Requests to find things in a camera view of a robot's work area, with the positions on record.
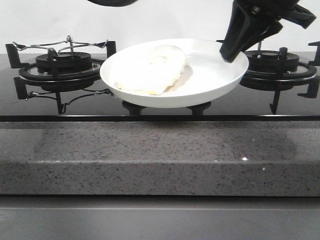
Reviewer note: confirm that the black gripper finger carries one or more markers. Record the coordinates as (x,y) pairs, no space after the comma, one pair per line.
(251,34)
(239,17)

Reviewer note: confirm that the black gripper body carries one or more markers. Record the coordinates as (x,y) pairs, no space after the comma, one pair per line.
(283,9)

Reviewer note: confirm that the white round plate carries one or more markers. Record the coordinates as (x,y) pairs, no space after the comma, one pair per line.
(206,77)

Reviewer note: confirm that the white fried egg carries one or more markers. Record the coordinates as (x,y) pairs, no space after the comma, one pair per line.
(152,73)

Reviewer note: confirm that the black frying pan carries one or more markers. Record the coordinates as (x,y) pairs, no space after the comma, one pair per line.
(113,3)

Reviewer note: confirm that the right black gas burner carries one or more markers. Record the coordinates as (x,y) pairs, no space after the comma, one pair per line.
(267,65)

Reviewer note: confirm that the black gas burner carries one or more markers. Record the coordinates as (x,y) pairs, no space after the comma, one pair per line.
(66,67)
(267,65)

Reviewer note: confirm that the black glass cooktop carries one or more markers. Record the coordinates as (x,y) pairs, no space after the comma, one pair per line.
(22,102)

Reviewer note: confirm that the left black gas burner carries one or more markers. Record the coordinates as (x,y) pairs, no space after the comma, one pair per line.
(66,67)

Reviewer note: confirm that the left black pan support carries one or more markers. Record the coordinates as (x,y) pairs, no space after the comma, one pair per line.
(15,62)

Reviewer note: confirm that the grey cabinet front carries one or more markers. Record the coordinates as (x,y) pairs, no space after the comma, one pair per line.
(159,218)

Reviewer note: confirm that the chrome wire trivet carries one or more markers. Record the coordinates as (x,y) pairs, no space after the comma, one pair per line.
(69,43)

